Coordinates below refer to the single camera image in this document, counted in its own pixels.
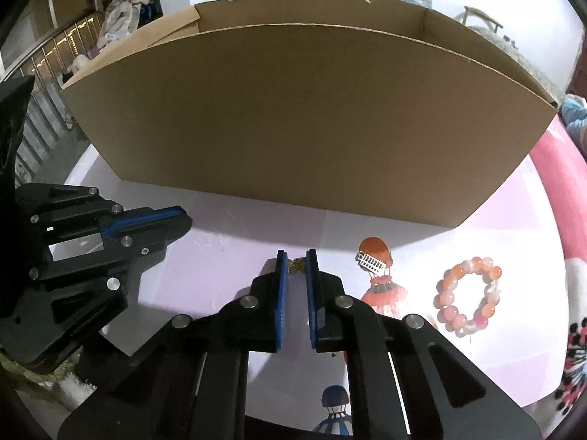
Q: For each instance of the pink flower blanket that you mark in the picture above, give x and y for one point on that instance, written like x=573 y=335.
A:
x=573 y=220

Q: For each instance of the blue floral blanket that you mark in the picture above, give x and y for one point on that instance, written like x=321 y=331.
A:
x=577 y=119

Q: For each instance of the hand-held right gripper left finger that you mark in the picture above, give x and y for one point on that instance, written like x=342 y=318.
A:
x=280 y=311

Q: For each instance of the small gold earring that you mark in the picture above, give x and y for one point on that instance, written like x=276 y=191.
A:
x=296 y=266

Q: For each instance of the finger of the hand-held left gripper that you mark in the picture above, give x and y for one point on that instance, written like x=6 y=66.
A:
x=156 y=238
x=151 y=215

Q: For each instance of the metal railing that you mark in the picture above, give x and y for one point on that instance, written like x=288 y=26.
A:
x=50 y=64

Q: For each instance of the green fluffy rug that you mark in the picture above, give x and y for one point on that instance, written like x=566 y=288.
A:
x=50 y=376

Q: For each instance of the brown cardboard box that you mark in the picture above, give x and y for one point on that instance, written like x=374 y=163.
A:
x=298 y=123

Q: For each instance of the wooden chair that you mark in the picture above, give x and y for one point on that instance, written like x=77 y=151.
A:
x=481 y=16

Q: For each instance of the pile of clothes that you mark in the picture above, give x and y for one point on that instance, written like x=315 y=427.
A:
x=126 y=9

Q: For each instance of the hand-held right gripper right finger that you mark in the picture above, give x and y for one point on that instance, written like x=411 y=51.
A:
x=314 y=311

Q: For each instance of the green patterned blanket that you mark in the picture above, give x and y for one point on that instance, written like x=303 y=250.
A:
x=518 y=55

